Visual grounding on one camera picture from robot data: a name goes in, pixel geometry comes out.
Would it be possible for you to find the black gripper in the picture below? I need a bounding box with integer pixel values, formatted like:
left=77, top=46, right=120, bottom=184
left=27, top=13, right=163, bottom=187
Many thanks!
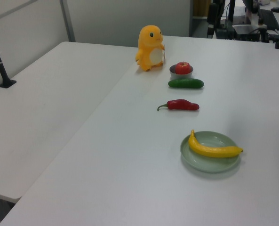
left=206, top=2, right=219, bottom=39

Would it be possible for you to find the green cucumber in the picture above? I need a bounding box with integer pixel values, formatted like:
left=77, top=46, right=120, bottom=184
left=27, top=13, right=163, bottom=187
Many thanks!
left=167, top=78, right=205, bottom=90

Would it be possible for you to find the small grey bowl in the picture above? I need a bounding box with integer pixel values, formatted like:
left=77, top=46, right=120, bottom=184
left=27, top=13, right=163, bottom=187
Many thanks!
left=169, top=65, right=194, bottom=81

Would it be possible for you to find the black upright pole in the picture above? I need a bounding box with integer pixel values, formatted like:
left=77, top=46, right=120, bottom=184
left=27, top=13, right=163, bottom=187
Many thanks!
left=228, top=0, right=236, bottom=24

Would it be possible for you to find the black computer box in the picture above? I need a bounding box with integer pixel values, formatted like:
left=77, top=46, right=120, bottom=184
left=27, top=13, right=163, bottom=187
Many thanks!
left=232, top=24, right=260, bottom=41

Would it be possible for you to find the red apple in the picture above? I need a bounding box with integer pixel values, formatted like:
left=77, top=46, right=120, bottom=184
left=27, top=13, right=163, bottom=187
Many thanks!
left=175, top=61, right=191, bottom=75

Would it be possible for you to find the black keyboard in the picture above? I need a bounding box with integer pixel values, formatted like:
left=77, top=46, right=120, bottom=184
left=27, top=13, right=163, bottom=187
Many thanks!
left=257, top=8, right=279, bottom=31

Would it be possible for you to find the orange plush toy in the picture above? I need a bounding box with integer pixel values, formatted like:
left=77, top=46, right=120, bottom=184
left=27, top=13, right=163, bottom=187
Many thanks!
left=135, top=24, right=167, bottom=72

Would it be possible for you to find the red chili pepper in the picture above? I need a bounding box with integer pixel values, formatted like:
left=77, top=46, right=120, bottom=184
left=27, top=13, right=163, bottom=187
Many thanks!
left=157, top=98, right=200, bottom=112

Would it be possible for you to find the yellow banana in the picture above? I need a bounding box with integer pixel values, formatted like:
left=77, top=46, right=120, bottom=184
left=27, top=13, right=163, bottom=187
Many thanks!
left=188, top=129, right=244, bottom=158

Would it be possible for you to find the pale green plate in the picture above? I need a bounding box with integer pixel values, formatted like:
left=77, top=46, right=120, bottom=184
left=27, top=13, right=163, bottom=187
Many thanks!
left=180, top=131, right=241, bottom=173

